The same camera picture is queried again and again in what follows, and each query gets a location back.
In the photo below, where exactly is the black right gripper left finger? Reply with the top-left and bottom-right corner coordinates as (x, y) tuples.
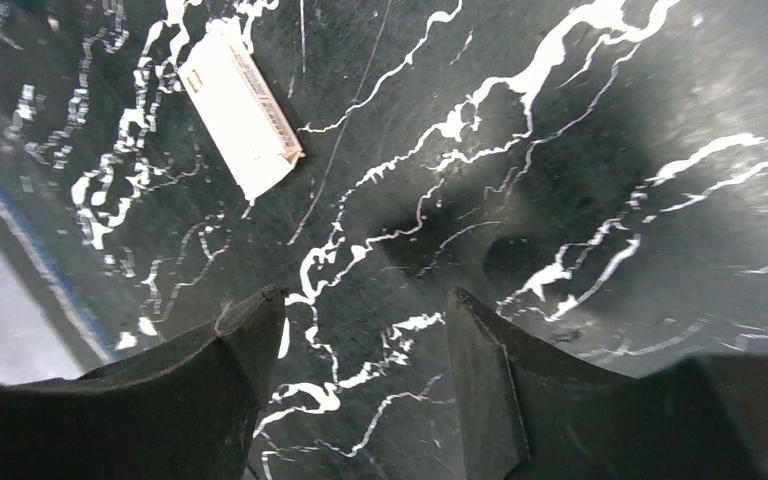
(0, 285), (287, 479)

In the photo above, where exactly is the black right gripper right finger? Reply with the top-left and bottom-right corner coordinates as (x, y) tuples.
(445, 288), (768, 479)

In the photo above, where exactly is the white staples box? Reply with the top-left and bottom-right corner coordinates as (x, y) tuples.
(178, 20), (304, 203)

